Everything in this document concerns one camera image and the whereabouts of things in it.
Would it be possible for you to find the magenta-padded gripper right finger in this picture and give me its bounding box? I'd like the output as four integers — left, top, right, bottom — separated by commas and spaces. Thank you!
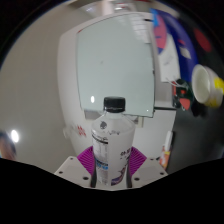
126, 146, 169, 189

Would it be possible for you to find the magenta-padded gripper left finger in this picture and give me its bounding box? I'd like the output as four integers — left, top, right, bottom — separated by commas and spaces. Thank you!
54, 146, 98, 189

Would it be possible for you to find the clear black-capped drink bottle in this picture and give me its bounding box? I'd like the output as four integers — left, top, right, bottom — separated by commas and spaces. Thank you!
90, 95, 137, 188

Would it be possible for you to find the flat white device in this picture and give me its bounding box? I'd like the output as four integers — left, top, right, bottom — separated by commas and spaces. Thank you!
164, 129, 174, 149

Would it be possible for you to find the round ceiling light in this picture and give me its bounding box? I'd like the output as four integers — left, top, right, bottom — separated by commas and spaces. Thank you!
10, 129, 21, 144

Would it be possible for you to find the person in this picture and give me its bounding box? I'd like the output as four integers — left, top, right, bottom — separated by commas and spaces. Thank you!
0, 130, 18, 162

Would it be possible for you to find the black and red small item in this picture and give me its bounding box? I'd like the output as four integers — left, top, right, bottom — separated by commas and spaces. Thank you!
172, 78, 194, 113

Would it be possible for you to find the whiteboard on stand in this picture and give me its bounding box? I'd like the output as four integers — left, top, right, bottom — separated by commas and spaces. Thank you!
75, 13, 157, 118

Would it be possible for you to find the blue cardboard box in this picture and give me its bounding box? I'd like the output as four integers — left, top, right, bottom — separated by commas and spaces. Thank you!
149, 8, 201, 84

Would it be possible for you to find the flat round red coaster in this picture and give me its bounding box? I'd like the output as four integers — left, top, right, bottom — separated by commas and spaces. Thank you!
193, 28, 213, 53

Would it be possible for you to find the red wall sign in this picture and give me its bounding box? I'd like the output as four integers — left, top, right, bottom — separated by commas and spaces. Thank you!
71, 124, 88, 138

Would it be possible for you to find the white mug with yellow handle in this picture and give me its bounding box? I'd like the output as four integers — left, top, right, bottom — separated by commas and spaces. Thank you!
191, 63, 224, 108

